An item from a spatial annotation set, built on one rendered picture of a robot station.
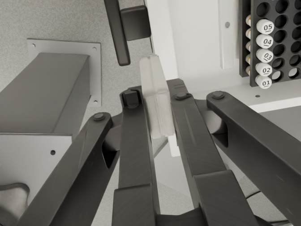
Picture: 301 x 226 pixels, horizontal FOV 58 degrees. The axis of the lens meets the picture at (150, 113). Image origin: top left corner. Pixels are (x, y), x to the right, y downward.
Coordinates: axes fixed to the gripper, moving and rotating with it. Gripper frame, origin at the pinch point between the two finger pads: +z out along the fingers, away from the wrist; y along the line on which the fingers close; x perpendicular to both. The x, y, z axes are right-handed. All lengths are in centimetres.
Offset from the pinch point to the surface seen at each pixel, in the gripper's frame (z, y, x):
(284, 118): 46, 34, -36
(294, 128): 41, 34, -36
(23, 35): 99, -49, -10
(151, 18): 6.6, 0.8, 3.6
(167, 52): 6.6, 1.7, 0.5
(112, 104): 99, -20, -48
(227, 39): 14.5, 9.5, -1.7
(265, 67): 8.1, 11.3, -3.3
